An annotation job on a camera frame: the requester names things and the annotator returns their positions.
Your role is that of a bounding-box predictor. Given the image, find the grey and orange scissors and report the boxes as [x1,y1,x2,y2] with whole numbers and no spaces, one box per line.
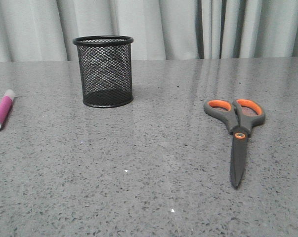
[204,99,265,189]

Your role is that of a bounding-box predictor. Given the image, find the pink and white pen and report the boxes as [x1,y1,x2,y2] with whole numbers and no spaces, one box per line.
[0,89,15,130]

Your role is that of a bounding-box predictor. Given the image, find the black mesh pen cup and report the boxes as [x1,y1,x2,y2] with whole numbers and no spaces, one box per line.
[73,36,134,108]

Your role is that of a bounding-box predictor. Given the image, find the grey pleated curtain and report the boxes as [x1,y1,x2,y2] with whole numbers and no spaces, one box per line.
[0,0,298,62]

